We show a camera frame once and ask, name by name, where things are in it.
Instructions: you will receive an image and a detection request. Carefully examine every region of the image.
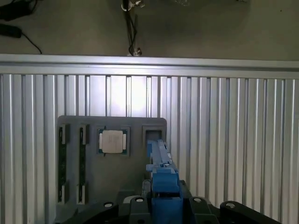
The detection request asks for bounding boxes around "green RAM stick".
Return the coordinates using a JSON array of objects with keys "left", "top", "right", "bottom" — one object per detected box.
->
[
  {"left": 58, "top": 125, "right": 69, "bottom": 203},
  {"left": 78, "top": 125, "right": 89, "bottom": 204}
]

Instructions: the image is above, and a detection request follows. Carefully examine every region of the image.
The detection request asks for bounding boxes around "silver CPU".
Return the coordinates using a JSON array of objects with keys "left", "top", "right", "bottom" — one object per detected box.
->
[{"left": 96, "top": 127, "right": 130, "bottom": 156}]

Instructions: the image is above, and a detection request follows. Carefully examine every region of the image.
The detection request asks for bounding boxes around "grey parts rack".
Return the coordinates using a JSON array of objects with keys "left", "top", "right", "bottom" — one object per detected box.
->
[{"left": 57, "top": 114, "right": 169, "bottom": 206}]

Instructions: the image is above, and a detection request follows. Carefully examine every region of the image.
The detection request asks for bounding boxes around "black thin-legged stand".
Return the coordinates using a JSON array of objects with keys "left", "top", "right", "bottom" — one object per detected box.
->
[{"left": 121, "top": 0, "right": 143, "bottom": 57}]

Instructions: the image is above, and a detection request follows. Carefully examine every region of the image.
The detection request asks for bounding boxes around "black power adapter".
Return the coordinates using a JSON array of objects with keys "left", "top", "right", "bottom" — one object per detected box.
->
[{"left": 0, "top": 22, "right": 23, "bottom": 38}]

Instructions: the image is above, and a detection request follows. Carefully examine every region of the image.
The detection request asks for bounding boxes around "black adapter cable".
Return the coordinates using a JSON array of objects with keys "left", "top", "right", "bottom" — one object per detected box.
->
[{"left": 20, "top": 32, "right": 43, "bottom": 54}]

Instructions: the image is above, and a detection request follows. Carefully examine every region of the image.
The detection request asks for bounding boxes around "black cable bundle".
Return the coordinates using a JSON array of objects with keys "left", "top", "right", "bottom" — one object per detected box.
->
[{"left": 0, "top": 0, "right": 39, "bottom": 22}]

